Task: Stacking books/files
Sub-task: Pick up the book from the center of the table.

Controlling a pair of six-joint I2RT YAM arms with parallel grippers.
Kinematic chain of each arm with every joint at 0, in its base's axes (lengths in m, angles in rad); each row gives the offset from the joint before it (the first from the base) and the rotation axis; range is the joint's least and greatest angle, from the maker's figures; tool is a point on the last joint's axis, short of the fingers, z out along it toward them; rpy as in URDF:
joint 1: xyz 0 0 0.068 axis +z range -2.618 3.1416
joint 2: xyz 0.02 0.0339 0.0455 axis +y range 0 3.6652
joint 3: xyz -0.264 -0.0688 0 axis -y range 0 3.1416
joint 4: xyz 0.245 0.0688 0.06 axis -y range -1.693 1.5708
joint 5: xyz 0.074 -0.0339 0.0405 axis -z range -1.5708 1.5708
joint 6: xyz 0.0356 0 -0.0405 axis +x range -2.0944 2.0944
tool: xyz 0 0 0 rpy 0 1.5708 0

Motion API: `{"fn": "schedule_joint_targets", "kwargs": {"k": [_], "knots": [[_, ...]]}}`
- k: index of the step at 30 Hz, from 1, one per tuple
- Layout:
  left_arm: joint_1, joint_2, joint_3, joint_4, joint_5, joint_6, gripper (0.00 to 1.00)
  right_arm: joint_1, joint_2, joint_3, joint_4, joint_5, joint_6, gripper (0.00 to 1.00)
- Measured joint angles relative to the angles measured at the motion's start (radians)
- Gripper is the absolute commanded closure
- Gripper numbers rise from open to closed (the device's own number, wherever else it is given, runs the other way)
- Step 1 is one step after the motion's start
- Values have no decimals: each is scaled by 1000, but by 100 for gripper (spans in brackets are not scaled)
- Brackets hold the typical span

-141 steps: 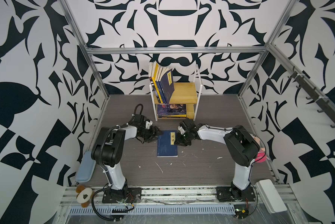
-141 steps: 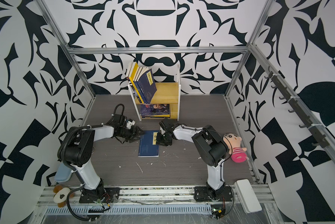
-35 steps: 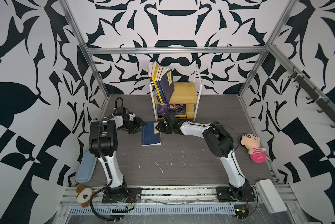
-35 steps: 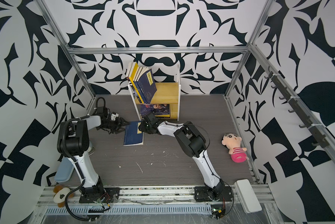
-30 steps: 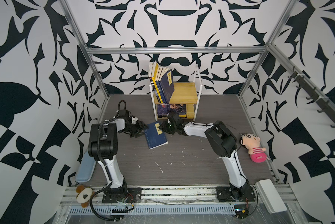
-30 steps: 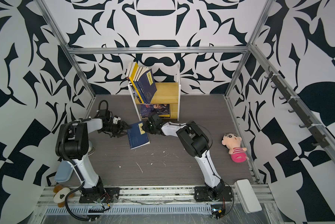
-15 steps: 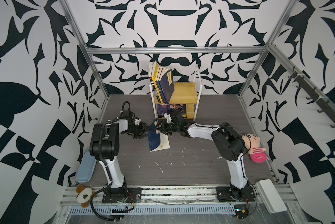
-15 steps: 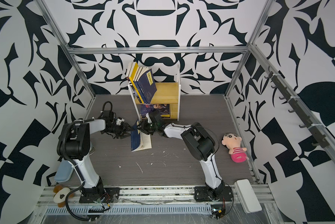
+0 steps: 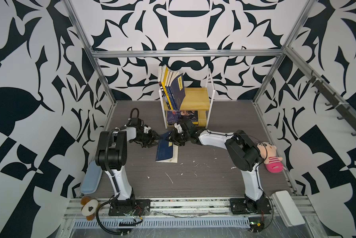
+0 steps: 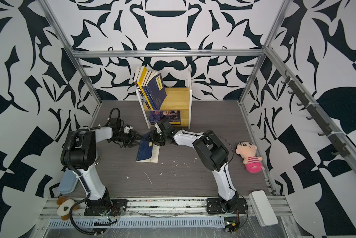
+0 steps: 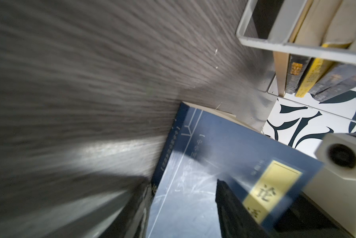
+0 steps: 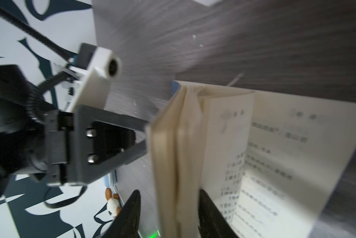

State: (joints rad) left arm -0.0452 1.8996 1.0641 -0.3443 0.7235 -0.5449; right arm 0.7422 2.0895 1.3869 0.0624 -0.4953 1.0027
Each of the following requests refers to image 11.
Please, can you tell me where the blue book front yellow label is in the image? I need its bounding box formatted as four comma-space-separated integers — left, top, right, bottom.
309, 39, 356, 96

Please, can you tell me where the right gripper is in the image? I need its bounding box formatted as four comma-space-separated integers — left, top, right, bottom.
273, 193, 352, 238

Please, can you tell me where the small blue book yellow label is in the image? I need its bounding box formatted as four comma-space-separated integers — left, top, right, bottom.
314, 73, 356, 102

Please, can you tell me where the black book standing on shelf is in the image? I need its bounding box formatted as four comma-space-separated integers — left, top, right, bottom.
285, 0, 342, 94

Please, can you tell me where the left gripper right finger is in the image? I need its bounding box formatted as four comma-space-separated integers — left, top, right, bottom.
215, 180, 269, 238

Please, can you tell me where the blue book underneath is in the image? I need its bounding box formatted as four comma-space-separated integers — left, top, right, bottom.
146, 102, 323, 238

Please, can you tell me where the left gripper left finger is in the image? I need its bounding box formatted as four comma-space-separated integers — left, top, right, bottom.
100, 180, 152, 238

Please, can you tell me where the yellow cartoon cover book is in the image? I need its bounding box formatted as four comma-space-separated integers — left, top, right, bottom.
294, 0, 356, 98

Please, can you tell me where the wooden white-framed bookshelf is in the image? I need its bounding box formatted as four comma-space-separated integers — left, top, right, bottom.
235, 0, 356, 97

